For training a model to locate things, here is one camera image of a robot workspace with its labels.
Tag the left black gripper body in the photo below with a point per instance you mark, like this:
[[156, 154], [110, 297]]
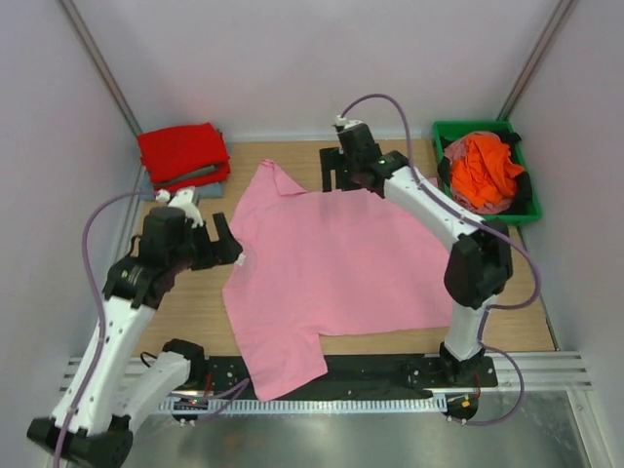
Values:
[[198, 252]]

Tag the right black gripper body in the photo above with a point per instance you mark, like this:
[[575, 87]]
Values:
[[350, 168]]

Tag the pink t shirt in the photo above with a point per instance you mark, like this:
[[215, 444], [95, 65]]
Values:
[[315, 264]]

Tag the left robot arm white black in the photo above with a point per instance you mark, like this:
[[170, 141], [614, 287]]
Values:
[[95, 423]]

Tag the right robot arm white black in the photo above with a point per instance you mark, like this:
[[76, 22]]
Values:
[[479, 263]]

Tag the grey folded t shirt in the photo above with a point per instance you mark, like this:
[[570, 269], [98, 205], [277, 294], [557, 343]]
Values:
[[214, 187]]

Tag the red folded t shirt lower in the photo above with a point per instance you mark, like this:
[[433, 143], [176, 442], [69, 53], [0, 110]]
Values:
[[214, 174]]

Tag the red folded t shirt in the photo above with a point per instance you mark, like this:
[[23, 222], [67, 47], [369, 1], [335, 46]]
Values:
[[214, 174], [183, 148]]

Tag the green plastic bin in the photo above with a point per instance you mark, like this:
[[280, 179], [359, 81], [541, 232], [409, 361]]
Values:
[[529, 209]]

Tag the red folded t shirt top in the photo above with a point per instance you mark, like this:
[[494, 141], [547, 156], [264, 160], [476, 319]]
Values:
[[183, 148]]

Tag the orange t shirt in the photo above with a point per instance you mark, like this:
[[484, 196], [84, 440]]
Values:
[[482, 170]]

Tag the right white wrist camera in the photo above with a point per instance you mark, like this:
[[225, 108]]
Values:
[[342, 123]]

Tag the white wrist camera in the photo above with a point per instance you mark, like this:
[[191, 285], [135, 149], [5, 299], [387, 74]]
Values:
[[186, 199], [342, 123]]

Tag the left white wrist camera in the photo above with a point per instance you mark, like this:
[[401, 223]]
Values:
[[186, 199]]

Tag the white slotted cable duct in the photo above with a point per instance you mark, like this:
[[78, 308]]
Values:
[[173, 406]]

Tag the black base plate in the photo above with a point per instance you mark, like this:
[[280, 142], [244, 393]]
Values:
[[379, 378]]

